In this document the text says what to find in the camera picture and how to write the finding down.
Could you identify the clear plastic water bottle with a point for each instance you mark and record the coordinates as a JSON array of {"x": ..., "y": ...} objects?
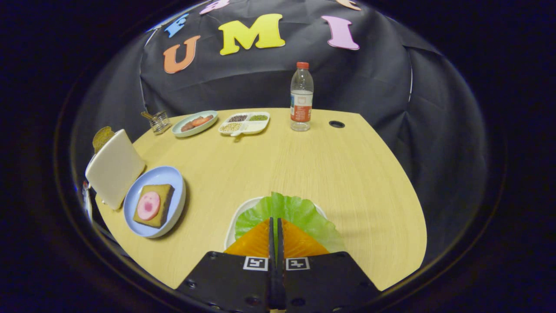
[{"x": 301, "y": 108}]

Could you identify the blue plate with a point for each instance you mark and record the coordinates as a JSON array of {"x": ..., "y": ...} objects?
[{"x": 160, "y": 174}]

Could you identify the round brown bread slice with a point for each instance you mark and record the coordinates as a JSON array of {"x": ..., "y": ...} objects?
[{"x": 102, "y": 137}]

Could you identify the white divided condiment tray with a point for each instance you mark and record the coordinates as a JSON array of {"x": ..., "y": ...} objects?
[{"x": 256, "y": 127}]

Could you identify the green lettuce leaf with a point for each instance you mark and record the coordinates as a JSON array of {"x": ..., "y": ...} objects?
[{"x": 295, "y": 213}]

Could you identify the dark brown seeds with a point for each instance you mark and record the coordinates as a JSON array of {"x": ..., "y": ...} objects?
[{"x": 238, "y": 118}]

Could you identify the light green plate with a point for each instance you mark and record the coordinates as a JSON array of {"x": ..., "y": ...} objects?
[{"x": 177, "y": 127}]

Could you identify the red tomato slice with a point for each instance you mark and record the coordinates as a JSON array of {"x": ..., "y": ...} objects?
[{"x": 200, "y": 121}]

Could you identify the pink ham slice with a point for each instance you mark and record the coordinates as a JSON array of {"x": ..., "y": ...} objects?
[{"x": 148, "y": 205}]

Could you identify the green seeds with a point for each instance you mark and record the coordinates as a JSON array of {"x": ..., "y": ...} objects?
[{"x": 258, "y": 117}]

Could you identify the small white plate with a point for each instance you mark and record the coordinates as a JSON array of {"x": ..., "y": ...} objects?
[{"x": 236, "y": 215}]

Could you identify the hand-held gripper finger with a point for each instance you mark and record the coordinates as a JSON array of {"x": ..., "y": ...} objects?
[
  {"x": 281, "y": 278},
  {"x": 272, "y": 261}
]

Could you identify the white toaster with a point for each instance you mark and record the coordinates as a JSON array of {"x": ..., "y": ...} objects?
[{"x": 115, "y": 169}]

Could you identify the square brown toast slice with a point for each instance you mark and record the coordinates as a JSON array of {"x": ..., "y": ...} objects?
[{"x": 165, "y": 195}]

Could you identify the beige seeds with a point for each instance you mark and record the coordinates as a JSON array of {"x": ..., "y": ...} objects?
[{"x": 230, "y": 127}]

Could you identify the black backdrop cloth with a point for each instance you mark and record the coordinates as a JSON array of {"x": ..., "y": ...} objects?
[{"x": 347, "y": 78}]

